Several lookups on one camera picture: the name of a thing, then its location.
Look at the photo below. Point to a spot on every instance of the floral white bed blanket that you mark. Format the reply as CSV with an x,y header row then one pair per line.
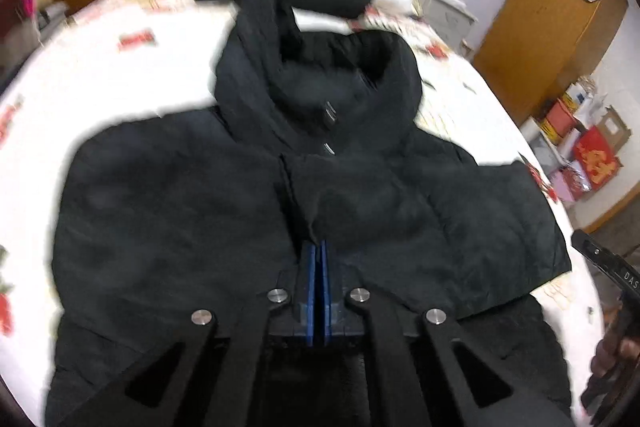
x,y
100,72

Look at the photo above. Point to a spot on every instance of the person's right hand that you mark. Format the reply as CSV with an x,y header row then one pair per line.
x,y
620,357

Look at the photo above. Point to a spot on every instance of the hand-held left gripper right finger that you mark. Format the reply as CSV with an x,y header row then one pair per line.
x,y
327,292

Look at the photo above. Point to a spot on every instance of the pink red cloth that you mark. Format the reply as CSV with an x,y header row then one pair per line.
x,y
20,12

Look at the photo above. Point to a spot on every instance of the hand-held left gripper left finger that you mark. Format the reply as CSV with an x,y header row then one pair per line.
x,y
312,292

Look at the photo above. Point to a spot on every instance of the wooden wardrobe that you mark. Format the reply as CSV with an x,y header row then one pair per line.
x,y
550,22

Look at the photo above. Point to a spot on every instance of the red gift box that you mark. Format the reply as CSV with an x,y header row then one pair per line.
x,y
597,159

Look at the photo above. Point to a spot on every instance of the grey drawer cabinet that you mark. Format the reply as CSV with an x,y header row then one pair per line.
x,y
445,17

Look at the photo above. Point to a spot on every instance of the red yellow box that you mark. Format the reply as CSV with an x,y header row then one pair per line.
x,y
557,122

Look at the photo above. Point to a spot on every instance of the black hooded puffer jacket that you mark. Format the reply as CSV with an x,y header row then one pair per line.
x,y
175,187

